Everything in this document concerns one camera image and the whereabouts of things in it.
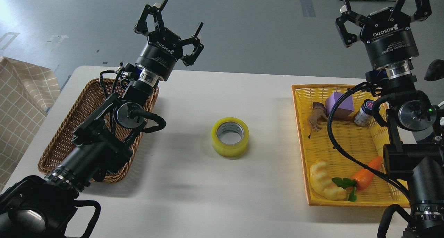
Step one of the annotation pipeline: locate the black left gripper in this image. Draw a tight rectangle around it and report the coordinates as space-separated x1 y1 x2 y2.
134 0 204 81

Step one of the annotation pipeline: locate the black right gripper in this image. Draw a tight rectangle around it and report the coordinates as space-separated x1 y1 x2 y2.
335 0 433 70

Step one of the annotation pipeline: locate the yellow tape roll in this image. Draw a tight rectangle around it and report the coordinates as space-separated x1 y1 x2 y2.
211 117 249 158

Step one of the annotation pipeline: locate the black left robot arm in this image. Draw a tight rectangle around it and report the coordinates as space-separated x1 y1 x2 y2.
1 0 204 238

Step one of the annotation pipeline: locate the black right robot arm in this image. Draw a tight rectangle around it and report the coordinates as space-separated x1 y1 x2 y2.
327 0 444 238

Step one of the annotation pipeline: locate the brown wicker basket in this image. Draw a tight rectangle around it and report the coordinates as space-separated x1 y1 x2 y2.
37 78 160 183

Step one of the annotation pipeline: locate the purple foam cube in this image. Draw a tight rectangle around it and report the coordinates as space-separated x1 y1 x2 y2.
325 92 354 119

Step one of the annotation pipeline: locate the small jar with lid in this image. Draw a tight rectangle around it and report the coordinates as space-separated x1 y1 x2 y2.
353 99 375 127

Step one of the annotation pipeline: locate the brown toy animal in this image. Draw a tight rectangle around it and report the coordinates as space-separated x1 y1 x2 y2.
307 101 328 139

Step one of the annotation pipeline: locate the yellow plastic basket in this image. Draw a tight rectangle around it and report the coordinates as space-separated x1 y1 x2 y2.
292 84 409 208

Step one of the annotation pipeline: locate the beige checkered cloth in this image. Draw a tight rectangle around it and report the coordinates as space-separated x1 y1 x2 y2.
0 57 60 189

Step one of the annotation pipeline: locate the orange toy carrot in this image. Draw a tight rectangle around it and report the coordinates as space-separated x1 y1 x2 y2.
332 168 375 202

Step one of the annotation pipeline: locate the yellow toy croissant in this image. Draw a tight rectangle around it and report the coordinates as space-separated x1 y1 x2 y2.
309 159 347 201

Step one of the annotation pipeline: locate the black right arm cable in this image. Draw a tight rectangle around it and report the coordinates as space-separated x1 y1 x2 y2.
327 84 411 200

